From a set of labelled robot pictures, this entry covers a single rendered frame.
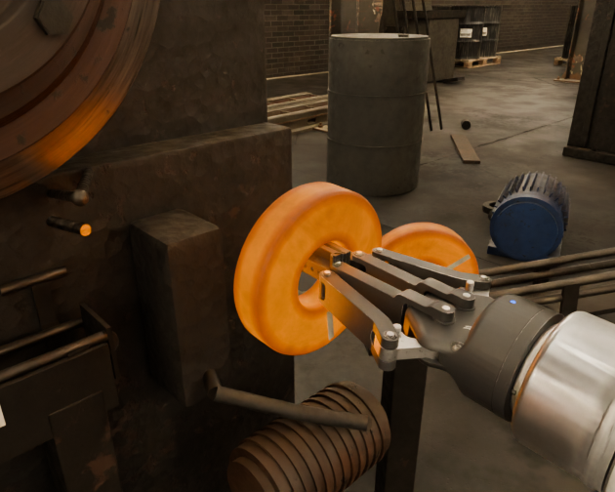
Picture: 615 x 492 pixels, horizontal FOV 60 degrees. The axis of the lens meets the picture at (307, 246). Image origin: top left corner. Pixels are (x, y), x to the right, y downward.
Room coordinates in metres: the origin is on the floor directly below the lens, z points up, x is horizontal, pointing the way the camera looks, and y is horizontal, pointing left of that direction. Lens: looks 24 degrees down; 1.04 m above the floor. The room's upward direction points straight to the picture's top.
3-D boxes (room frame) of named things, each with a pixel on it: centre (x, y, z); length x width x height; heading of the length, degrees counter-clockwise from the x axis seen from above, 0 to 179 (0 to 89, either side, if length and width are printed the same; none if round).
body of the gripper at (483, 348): (0.30, -0.11, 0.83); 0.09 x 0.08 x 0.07; 43
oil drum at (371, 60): (3.29, -0.41, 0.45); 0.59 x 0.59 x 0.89
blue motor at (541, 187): (2.28, -1.02, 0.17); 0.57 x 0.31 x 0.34; 153
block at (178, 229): (0.60, 0.16, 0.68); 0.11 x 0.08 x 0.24; 43
